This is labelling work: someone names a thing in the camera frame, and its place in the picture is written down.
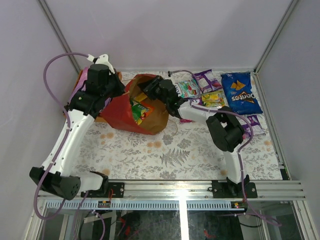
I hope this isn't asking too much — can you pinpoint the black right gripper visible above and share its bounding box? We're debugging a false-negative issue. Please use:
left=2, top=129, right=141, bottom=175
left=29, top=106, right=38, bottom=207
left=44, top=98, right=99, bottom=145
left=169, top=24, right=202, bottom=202
left=137, top=76, right=169, bottom=107

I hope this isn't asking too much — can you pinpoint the teal Fox's candy bag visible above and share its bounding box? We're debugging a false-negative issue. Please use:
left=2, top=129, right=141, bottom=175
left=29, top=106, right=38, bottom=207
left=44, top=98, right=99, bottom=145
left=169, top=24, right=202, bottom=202
left=175, top=79, right=200, bottom=99

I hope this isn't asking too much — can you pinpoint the red paper bag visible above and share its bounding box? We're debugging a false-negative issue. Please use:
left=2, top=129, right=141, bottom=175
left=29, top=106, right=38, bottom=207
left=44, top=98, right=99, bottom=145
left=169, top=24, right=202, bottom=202
left=100, top=74, right=169, bottom=135

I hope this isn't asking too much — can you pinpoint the green snack packet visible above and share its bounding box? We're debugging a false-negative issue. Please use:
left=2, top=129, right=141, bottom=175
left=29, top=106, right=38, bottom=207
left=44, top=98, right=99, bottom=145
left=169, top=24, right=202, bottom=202
left=131, top=103, right=149, bottom=125

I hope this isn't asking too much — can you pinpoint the purple Fox's candy bag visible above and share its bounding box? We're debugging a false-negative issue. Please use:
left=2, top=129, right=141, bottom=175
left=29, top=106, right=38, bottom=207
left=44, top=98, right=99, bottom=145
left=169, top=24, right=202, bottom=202
left=179, top=98, right=203, bottom=124

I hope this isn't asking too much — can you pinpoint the purple snack packet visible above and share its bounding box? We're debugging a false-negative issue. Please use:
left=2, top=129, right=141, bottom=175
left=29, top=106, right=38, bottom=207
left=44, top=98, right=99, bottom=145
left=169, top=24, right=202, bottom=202
left=237, top=114, right=265, bottom=140
left=194, top=69, right=223, bottom=94

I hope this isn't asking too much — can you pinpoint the green Fox's candy bag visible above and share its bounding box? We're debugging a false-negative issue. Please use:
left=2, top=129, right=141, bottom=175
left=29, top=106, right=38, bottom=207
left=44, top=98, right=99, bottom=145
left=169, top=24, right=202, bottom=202
left=201, top=90, right=225, bottom=108

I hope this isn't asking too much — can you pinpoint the blue Doritos chip bag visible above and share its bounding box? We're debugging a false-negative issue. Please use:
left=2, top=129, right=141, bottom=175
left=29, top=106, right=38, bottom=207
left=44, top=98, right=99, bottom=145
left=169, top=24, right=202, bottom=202
left=220, top=72, right=263, bottom=115

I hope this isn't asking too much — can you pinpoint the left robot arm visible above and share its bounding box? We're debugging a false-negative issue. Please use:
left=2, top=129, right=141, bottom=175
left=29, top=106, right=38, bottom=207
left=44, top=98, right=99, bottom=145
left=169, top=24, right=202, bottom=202
left=29, top=63, right=125, bottom=200

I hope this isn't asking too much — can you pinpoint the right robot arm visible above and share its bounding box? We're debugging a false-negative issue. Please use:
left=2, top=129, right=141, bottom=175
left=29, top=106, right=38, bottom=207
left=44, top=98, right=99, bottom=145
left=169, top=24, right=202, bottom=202
left=138, top=75, right=246, bottom=198

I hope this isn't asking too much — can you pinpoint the purple pillow package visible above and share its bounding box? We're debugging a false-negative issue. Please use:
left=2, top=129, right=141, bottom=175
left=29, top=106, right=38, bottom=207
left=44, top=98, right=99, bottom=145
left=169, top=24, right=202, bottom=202
left=68, top=67, right=113, bottom=108

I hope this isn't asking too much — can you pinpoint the orange snack packet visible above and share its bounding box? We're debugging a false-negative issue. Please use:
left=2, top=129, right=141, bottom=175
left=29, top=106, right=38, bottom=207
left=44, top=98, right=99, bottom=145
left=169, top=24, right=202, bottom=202
left=130, top=92, right=155, bottom=125

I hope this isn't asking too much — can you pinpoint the floral tablecloth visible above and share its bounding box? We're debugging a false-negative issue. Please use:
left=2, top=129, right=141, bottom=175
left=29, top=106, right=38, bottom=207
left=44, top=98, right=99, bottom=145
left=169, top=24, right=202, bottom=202
left=71, top=114, right=282, bottom=180

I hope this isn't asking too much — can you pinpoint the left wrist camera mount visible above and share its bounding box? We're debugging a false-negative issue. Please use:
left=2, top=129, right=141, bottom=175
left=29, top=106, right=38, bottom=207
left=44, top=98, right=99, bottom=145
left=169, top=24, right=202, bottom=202
left=86, top=54, right=116, bottom=74

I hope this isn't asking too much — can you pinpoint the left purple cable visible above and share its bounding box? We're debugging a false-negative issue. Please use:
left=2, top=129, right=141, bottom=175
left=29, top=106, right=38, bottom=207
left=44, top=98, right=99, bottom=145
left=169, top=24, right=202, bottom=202
left=33, top=52, right=106, bottom=240

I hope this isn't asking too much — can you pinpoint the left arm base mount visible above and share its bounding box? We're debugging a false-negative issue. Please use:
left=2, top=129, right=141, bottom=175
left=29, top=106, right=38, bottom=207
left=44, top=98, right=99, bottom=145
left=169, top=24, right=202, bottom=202
left=80, top=172, right=125, bottom=198

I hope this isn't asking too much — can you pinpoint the aluminium front rail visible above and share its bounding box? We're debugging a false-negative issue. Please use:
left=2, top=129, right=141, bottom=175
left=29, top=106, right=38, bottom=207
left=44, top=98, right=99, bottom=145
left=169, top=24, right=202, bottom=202
left=37, top=179, right=306, bottom=200

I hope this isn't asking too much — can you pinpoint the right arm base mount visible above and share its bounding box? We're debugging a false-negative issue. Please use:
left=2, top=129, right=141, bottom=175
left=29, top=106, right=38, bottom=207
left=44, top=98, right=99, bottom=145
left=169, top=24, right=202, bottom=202
left=211, top=174, right=258, bottom=199

